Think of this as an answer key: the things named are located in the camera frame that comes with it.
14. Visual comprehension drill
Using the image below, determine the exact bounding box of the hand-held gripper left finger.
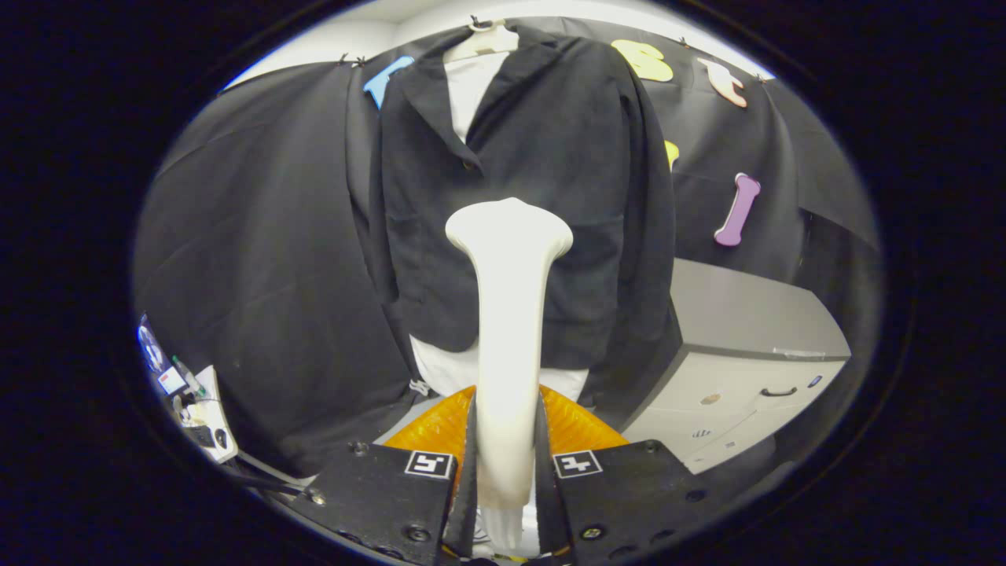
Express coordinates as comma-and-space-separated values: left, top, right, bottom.
287, 385, 479, 566

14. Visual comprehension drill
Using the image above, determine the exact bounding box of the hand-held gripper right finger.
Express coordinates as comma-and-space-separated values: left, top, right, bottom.
537, 385, 722, 566

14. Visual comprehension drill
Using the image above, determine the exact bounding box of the white garment steamer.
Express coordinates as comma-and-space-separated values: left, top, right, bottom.
444, 197, 575, 555

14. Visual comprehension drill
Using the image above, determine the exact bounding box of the black suit jacket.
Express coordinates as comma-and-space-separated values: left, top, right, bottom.
346, 24, 681, 433

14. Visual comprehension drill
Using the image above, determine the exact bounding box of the cream clothes hanger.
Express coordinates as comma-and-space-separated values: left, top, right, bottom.
442, 20, 521, 64

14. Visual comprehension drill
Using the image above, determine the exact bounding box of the white board with small items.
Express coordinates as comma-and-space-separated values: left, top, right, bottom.
138, 314, 240, 465

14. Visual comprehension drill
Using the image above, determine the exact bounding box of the grey cabinet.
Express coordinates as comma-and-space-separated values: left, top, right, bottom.
621, 258, 852, 476

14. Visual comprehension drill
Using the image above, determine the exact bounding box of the black backdrop cloth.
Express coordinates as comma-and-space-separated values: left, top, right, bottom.
132, 16, 881, 480

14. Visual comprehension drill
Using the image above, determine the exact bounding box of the thick black cable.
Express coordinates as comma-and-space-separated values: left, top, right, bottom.
224, 462, 306, 498

